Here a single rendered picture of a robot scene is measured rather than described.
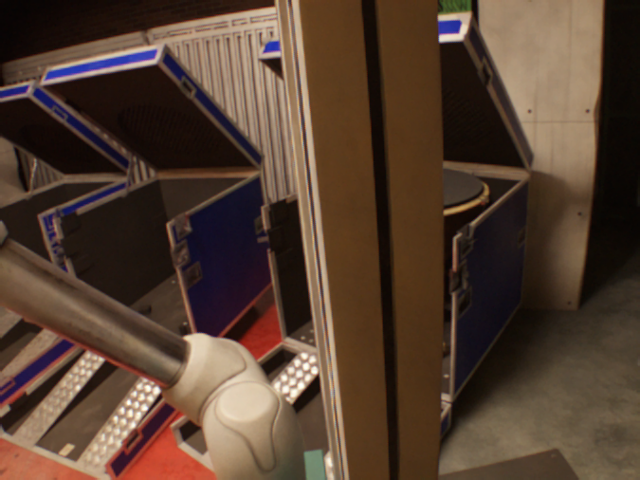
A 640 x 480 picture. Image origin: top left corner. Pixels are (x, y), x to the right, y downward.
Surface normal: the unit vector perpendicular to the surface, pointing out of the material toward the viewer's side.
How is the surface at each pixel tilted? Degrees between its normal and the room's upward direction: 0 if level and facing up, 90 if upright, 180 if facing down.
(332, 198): 90
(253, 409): 5
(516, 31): 90
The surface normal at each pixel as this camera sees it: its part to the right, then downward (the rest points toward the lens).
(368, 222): 0.12, 0.37
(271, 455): 0.45, 0.04
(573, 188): -0.27, 0.39
